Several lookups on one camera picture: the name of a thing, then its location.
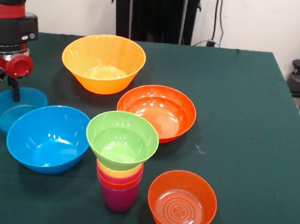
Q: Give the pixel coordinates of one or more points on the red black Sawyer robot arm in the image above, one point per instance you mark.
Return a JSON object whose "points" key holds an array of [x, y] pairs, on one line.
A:
{"points": [[8, 28]]}

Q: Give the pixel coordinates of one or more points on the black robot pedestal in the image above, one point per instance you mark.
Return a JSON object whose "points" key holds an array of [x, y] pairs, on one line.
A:
{"points": [[152, 13]]}

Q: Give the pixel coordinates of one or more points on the large blue plastic bowl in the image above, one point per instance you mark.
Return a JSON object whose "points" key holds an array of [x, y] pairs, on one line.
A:
{"points": [[49, 140]]}

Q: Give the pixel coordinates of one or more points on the small orange-red ringed bowl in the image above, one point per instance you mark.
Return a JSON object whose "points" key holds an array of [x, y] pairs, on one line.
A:
{"points": [[183, 187]]}

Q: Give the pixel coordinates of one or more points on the wide orange-red shallow bowl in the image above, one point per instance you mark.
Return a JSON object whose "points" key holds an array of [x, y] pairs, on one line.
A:
{"points": [[170, 113]]}

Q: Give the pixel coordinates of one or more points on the large orange plastic bowl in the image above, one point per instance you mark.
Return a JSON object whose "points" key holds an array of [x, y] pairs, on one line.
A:
{"points": [[102, 59]]}

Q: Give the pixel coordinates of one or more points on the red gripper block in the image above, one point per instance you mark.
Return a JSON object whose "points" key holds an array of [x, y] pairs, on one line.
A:
{"points": [[16, 66]]}

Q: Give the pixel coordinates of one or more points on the dark green table cloth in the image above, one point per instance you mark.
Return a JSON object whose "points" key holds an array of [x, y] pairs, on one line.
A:
{"points": [[263, 191]]}

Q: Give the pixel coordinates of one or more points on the purple plastic cup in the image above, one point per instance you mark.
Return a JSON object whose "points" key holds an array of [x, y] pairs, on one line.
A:
{"points": [[118, 199]]}

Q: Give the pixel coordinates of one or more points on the orange-red plastic cup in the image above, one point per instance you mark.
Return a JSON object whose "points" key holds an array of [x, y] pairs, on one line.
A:
{"points": [[118, 186]]}

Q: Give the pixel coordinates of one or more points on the magenta-red plastic cup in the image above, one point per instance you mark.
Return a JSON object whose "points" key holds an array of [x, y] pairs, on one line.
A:
{"points": [[118, 180]]}

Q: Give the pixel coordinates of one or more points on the green plastic bowl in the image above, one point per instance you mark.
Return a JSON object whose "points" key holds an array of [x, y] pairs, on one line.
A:
{"points": [[121, 146]]}

